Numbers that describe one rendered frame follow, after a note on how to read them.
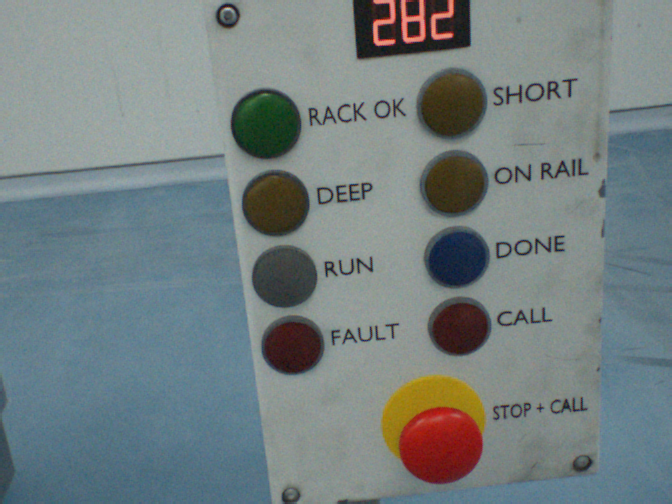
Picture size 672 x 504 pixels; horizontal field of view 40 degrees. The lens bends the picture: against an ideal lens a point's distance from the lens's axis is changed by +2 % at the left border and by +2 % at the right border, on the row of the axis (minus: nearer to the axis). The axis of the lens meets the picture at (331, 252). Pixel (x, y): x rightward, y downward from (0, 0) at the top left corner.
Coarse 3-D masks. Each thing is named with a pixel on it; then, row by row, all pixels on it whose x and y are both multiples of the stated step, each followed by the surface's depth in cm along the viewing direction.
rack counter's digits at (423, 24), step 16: (368, 0) 37; (384, 0) 37; (400, 0) 37; (416, 0) 37; (432, 0) 37; (448, 0) 37; (384, 16) 37; (400, 16) 37; (416, 16) 37; (432, 16) 37; (448, 16) 37; (384, 32) 37; (400, 32) 37; (416, 32) 37; (432, 32) 37; (448, 32) 37
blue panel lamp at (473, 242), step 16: (448, 240) 41; (464, 240) 41; (480, 240) 41; (432, 256) 41; (448, 256) 41; (464, 256) 41; (480, 256) 41; (432, 272) 41; (448, 272) 41; (464, 272) 41; (480, 272) 41
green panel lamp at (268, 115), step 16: (256, 96) 38; (272, 96) 38; (240, 112) 38; (256, 112) 38; (272, 112) 38; (288, 112) 38; (240, 128) 38; (256, 128) 38; (272, 128) 38; (288, 128) 38; (256, 144) 38; (272, 144) 38; (288, 144) 38
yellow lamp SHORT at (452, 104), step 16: (448, 80) 38; (464, 80) 38; (432, 96) 38; (448, 96) 38; (464, 96) 38; (480, 96) 38; (432, 112) 38; (448, 112) 38; (464, 112) 38; (480, 112) 38; (432, 128) 39; (448, 128) 38; (464, 128) 39
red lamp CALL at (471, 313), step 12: (444, 312) 42; (456, 312) 42; (468, 312) 42; (480, 312) 42; (444, 324) 42; (456, 324) 42; (468, 324) 42; (480, 324) 42; (444, 336) 42; (456, 336) 42; (468, 336) 42; (480, 336) 42; (444, 348) 43; (456, 348) 43; (468, 348) 43
